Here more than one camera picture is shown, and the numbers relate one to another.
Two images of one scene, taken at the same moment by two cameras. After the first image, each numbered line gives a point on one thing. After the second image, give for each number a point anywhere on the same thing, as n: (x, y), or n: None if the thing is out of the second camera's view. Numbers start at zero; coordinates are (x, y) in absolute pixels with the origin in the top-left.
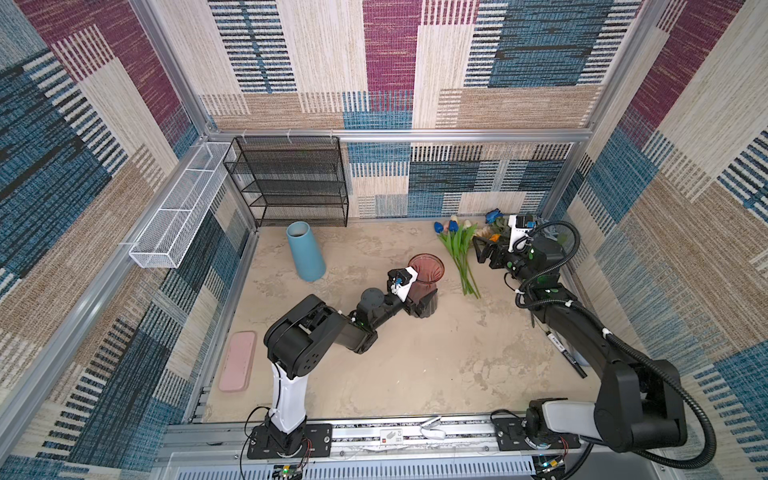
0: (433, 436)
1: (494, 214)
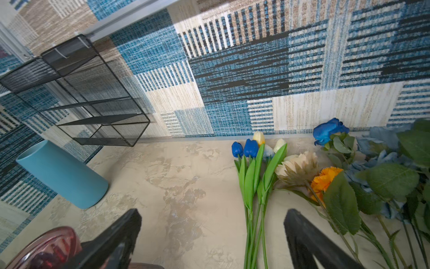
0: None
1: (322, 131)
